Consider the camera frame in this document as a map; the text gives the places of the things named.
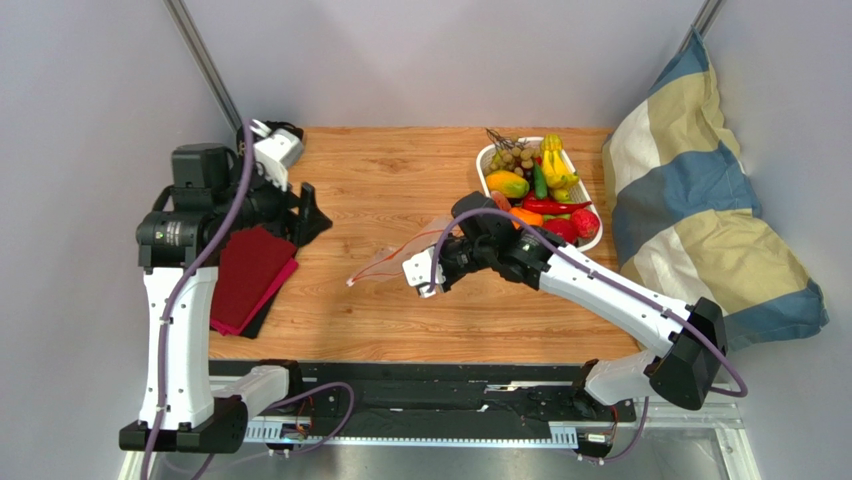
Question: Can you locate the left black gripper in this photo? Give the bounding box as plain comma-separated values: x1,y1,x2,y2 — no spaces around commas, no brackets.
214,159,333,249

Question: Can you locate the clear orange zip top bag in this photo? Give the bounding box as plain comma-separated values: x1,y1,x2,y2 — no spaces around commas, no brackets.
346,215,452,287

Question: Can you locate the red pomegranate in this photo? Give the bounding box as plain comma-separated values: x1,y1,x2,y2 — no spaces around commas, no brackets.
542,218,579,245

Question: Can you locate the yellow banana bunch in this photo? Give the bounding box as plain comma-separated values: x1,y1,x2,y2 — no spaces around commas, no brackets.
539,134,580,203

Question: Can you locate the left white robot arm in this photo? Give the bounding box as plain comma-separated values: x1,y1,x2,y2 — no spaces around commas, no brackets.
118,140,332,454

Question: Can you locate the watermelon slice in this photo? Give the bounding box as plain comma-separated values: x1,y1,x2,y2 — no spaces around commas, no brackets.
490,191,512,212

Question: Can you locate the dark red folded cloth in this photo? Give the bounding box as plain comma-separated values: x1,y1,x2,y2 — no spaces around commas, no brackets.
211,227,298,333

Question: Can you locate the orange persimmon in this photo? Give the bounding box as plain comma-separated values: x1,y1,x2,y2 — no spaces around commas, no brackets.
509,207,544,226

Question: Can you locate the long red chili pepper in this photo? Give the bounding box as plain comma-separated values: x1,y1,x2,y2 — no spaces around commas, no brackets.
521,196,592,215

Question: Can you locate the black baseball cap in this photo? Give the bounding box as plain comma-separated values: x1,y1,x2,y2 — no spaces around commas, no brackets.
248,119,305,161

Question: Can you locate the green cucumber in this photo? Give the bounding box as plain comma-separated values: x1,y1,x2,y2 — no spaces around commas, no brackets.
532,163,548,200

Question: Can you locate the brown longan bunch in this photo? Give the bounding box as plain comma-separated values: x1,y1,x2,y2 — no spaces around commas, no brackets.
480,128,541,180

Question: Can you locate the black folded cloth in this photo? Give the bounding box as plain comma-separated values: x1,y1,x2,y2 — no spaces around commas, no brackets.
239,295,277,339

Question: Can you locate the wrinkled red fruit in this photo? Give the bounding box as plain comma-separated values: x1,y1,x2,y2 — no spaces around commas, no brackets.
569,209,601,240

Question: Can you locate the pink folded cloth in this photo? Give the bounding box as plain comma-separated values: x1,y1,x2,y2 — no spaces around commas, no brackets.
209,259,299,337

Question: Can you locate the white perforated plastic basket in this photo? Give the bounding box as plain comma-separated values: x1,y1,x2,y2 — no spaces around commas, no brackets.
475,134,603,251

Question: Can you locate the blue yellow checked pillow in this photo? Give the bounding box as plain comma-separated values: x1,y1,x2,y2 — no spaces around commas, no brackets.
602,32,829,351

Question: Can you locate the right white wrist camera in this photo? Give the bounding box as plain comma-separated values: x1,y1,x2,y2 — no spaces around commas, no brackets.
402,246,445,298

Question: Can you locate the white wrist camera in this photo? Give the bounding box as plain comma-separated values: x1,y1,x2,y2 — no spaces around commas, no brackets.
402,246,445,298
253,129,304,192

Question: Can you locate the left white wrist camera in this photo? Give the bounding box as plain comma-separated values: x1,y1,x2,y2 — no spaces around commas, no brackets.
253,129,304,192

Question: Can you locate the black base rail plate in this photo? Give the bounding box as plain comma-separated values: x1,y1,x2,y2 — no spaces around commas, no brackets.
209,359,707,441

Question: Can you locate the silver aluminium frame rail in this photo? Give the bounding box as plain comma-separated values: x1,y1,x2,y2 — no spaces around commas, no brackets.
163,0,242,132

